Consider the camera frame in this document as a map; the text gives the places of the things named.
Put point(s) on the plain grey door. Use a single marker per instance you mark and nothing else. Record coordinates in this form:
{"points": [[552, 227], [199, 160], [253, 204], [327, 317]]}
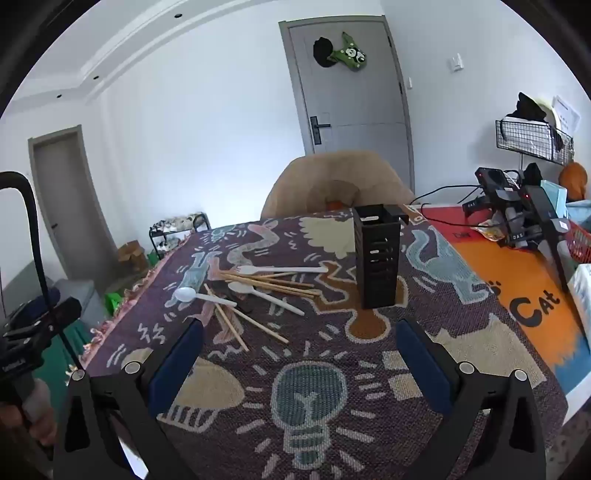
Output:
{"points": [[64, 207]]}

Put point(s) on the dark green cloth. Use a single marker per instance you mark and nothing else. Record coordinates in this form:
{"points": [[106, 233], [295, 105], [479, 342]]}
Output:
{"points": [[60, 383]]}

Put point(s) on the black shoe rack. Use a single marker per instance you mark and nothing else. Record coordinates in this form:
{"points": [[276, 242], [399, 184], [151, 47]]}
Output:
{"points": [[203, 221]]}

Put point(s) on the bright green shopping bag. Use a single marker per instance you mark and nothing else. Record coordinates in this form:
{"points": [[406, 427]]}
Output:
{"points": [[113, 302]]}

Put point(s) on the yellow snack packet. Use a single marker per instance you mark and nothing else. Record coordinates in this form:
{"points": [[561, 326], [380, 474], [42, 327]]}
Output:
{"points": [[489, 229]]}

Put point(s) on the printed woven blanket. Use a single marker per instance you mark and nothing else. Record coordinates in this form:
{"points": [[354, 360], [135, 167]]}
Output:
{"points": [[323, 332]]}

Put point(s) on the orange plush toy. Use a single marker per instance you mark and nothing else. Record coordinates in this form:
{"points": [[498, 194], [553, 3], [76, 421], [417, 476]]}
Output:
{"points": [[575, 180]]}

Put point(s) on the black spare gripper device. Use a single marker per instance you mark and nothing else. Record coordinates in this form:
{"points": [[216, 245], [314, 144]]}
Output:
{"points": [[505, 196], [545, 217]]}

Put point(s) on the grey panelled door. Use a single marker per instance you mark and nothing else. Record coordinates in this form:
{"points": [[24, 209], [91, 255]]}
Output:
{"points": [[351, 92]]}

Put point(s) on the red plastic basket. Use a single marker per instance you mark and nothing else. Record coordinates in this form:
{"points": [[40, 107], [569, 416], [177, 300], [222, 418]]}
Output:
{"points": [[581, 242]]}

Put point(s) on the black hat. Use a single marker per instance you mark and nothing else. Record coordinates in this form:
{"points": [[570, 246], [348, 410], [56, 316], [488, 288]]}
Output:
{"points": [[322, 50]]}

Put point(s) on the green panda bag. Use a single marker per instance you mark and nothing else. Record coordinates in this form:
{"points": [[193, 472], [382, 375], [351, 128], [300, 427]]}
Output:
{"points": [[348, 53]]}

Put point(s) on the white light switch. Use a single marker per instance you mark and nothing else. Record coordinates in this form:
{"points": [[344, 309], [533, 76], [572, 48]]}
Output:
{"points": [[456, 62]]}

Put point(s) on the teal tissue box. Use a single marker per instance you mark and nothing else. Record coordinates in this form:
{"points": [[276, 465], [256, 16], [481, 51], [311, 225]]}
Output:
{"points": [[554, 194]]}

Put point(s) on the bunch of wooden chopsticks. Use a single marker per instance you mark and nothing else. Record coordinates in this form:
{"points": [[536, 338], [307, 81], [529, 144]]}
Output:
{"points": [[295, 289]]}

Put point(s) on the tan upholstered chair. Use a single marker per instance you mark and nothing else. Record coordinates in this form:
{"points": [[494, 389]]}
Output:
{"points": [[323, 180]]}

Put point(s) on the person's left hand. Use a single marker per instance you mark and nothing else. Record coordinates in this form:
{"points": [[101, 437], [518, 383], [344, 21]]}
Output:
{"points": [[44, 429]]}

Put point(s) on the row of assorted shoes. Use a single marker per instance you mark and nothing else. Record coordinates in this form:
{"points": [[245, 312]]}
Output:
{"points": [[173, 225]]}

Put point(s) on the grey sofa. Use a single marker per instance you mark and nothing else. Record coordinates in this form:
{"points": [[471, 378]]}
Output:
{"points": [[85, 295]]}

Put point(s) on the white paper sheet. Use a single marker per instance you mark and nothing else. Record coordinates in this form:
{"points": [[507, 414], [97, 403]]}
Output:
{"points": [[568, 115]]}

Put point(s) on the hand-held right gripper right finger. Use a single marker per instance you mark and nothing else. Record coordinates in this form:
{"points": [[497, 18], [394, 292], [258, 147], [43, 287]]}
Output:
{"points": [[422, 364]]}

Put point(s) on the black cloth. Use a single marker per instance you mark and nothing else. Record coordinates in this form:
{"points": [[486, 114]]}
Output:
{"points": [[526, 108]]}

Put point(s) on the cardboard box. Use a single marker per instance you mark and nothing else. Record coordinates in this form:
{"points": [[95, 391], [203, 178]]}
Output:
{"points": [[131, 254]]}

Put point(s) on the orange and red mat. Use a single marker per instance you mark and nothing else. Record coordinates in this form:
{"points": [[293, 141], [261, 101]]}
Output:
{"points": [[508, 277]]}

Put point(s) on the white plastic bag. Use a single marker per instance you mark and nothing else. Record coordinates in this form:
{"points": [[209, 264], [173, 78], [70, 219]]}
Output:
{"points": [[582, 295]]}

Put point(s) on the black slotted utensil holder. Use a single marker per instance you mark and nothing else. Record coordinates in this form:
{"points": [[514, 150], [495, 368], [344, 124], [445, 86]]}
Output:
{"points": [[376, 277]]}

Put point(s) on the beige round plate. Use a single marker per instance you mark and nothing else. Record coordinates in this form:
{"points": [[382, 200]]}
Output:
{"points": [[552, 107]]}

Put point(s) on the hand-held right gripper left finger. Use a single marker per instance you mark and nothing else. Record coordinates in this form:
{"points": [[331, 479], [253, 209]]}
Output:
{"points": [[178, 364]]}

